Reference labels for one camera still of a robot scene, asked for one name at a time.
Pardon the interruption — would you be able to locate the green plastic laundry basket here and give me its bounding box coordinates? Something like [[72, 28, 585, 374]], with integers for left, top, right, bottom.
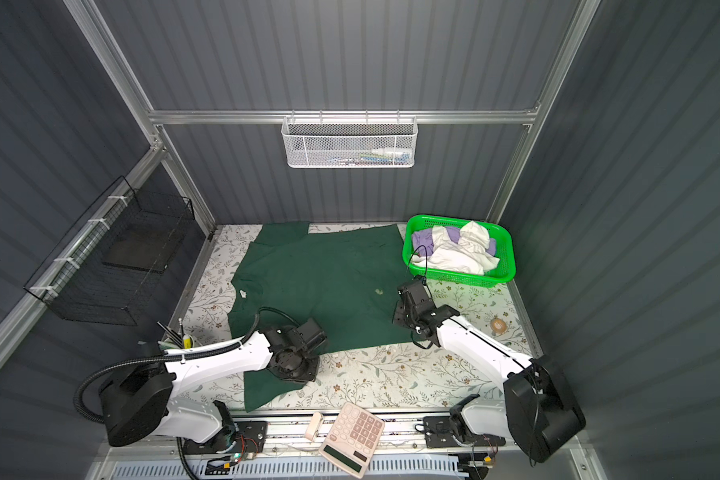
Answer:
[[402, 215, 516, 288]]

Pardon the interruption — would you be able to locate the dark green t shirt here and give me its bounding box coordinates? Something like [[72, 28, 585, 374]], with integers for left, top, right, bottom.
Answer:
[[227, 221, 418, 413]]

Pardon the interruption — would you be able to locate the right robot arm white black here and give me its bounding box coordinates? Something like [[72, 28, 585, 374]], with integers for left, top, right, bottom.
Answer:
[[393, 276, 586, 463]]

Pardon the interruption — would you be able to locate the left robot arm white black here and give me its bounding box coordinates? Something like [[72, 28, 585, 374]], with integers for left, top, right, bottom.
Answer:
[[98, 319, 327, 447]]

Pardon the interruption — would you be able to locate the purple t shirt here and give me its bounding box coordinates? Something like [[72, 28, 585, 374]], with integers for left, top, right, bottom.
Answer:
[[412, 226, 497, 257]]

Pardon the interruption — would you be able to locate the floral table mat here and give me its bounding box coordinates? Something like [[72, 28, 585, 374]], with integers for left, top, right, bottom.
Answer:
[[179, 225, 535, 412]]

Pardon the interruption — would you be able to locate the white t shirt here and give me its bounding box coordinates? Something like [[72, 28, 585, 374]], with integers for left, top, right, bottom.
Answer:
[[409, 221, 500, 275]]

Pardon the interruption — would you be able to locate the small white eraser block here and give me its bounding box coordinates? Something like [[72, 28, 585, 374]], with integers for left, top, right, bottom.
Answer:
[[304, 412, 324, 442]]

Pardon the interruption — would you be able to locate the brown tape roll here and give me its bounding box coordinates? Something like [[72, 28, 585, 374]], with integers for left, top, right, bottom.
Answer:
[[489, 317, 508, 336]]

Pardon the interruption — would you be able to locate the pink white calculator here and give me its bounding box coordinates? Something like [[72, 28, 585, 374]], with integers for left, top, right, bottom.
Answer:
[[318, 403, 385, 479]]

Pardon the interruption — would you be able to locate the white pen cup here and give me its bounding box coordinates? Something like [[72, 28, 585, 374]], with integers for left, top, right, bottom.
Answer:
[[157, 317, 197, 349]]

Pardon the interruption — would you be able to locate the white bottle in basket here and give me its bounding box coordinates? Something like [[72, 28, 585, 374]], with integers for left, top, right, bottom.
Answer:
[[371, 148, 413, 162]]

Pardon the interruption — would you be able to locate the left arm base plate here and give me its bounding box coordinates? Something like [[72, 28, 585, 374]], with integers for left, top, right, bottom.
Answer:
[[182, 421, 268, 455]]

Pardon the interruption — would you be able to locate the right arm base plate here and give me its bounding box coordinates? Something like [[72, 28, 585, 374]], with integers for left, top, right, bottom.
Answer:
[[414, 415, 506, 449]]

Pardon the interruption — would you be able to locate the black wire wall basket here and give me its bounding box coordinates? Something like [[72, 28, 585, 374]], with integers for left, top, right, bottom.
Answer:
[[24, 178, 195, 326]]

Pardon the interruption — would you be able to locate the white wire wall basket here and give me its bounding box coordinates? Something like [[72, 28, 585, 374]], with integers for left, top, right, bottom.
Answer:
[[281, 117, 419, 169]]

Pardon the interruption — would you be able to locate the black corrugated cable hose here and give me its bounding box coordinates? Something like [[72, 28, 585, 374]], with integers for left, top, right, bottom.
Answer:
[[73, 306, 301, 480]]

